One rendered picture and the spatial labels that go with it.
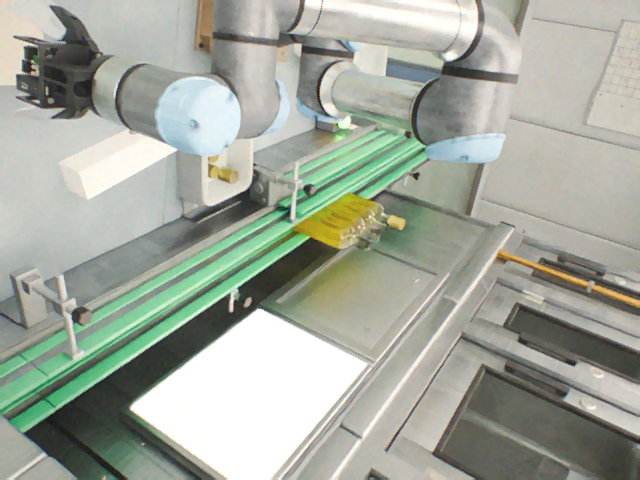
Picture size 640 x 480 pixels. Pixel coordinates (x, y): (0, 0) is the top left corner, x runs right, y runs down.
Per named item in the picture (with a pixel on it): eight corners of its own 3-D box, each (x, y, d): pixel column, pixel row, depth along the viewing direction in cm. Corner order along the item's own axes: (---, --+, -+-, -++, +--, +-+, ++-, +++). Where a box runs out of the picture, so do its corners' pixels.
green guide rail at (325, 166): (279, 180, 138) (304, 189, 135) (279, 177, 138) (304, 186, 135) (483, 79, 270) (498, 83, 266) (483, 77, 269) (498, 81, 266)
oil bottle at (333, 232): (282, 226, 149) (346, 253, 140) (283, 209, 146) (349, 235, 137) (294, 219, 153) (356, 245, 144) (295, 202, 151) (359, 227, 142)
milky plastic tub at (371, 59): (331, 43, 164) (355, 48, 160) (367, 25, 179) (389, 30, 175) (330, 95, 175) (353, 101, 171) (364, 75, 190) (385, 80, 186)
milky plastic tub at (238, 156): (179, 198, 127) (205, 209, 124) (174, 108, 116) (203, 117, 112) (227, 177, 140) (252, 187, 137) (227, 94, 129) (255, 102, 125)
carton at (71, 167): (58, 162, 97) (78, 171, 94) (156, 115, 113) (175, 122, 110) (68, 189, 101) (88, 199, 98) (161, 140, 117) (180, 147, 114)
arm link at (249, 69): (300, 48, 63) (240, 42, 54) (291, 141, 67) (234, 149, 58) (249, 41, 66) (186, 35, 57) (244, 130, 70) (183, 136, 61)
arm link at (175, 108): (244, 156, 57) (187, 166, 50) (173, 131, 62) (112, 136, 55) (253, 83, 54) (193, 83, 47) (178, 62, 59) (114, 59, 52)
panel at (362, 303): (119, 419, 102) (255, 519, 87) (117, 408, 100) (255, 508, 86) (350, 241, 169) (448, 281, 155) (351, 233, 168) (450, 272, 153)
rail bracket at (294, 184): (267, 214, 139) (306, 230, 134) (270, 155, 131) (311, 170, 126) (274, 210, 142) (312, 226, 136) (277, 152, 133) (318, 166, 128)
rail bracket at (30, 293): (3, 320, 95) (82, 377, 85) (-19, 241, 86) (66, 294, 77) (28, 307, 98) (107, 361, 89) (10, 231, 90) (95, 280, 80)
